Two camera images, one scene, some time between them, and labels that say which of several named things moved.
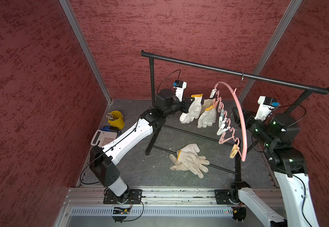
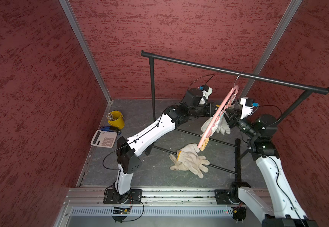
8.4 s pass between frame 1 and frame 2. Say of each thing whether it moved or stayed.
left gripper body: moved
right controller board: stayed
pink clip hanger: moved
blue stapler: stayed
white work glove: moved
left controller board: stayed
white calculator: stayed
